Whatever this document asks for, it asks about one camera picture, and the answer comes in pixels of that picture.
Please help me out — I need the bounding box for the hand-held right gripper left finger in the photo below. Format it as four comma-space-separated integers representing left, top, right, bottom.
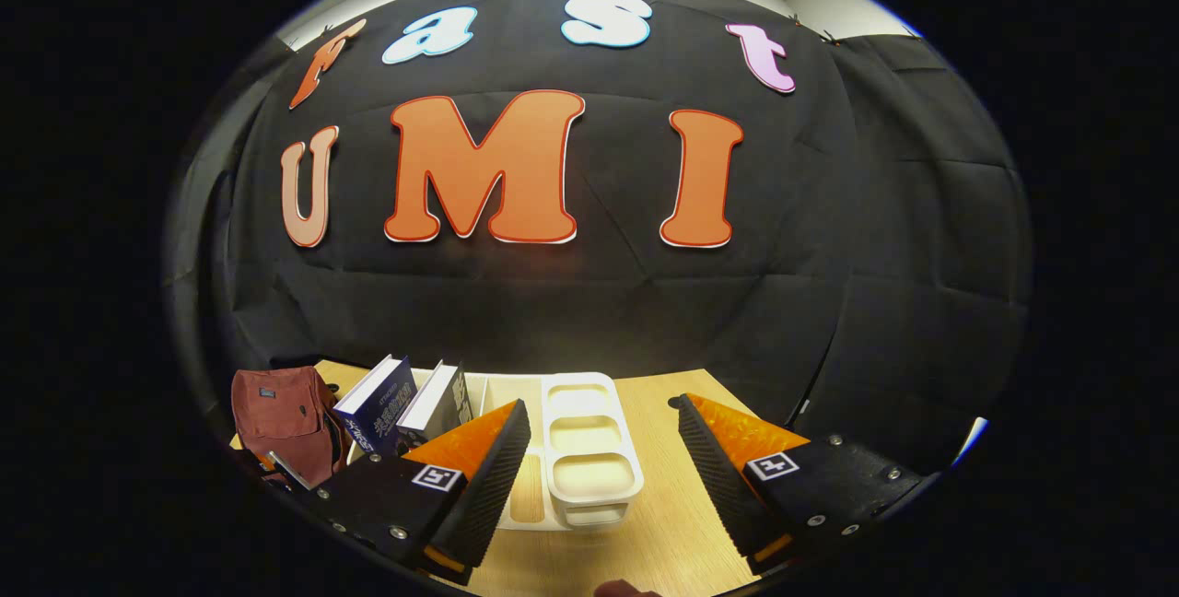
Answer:
313, 399, 532, 587

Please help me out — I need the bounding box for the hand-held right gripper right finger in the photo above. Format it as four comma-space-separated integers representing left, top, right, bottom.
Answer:
679, 392, 927, 577

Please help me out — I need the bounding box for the black portrait book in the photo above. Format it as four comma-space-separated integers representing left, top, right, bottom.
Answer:
398, 359, 475, 446

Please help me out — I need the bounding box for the white bookshelf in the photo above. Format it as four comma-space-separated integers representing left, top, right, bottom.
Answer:
345, 367, 646, 532

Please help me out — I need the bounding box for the blue book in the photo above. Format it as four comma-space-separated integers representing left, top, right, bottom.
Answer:
333, 355, 420, 457

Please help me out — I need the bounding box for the dark red schoolbag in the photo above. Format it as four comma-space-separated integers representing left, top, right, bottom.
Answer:
230, 367, 356, 490

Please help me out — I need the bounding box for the black backdrop cloth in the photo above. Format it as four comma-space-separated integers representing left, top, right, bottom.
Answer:
166, 0, 1033, 478

